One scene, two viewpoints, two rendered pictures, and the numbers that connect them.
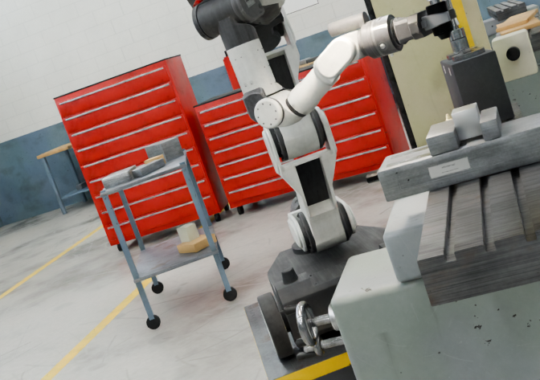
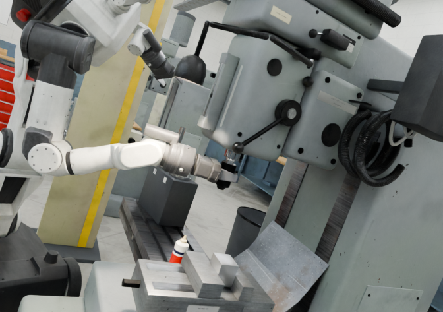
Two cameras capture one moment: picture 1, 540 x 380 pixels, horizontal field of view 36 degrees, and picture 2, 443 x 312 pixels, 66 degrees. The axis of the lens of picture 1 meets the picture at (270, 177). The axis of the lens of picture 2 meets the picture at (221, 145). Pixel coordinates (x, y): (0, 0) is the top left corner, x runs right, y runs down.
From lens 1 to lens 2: 1.23 m
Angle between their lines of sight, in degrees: 44
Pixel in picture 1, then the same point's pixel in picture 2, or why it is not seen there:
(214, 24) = (45, 51)
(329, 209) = (8, 214)
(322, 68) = (124, 156)
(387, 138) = not seen: hidden behind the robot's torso
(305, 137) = not seen: hidden behind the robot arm
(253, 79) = (49, 121)
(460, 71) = (175, 187)
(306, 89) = (94, 159)
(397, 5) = (98, 85)
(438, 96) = (88, 143)
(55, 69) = not seen: outside the picture
